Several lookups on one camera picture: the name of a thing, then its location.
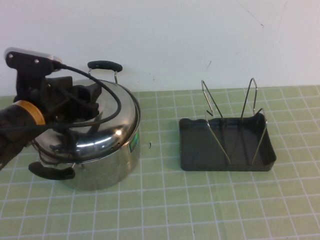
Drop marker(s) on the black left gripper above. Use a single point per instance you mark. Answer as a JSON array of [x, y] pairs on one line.
[[30, 85]]

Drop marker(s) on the green grid tablecloth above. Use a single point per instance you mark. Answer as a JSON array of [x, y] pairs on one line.
[[160, 212]]

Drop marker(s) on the stainless steel lid black knob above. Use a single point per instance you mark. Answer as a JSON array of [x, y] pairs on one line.
[[120, 135]]

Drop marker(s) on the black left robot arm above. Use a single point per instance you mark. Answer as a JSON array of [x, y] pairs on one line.
[[15, 130]]

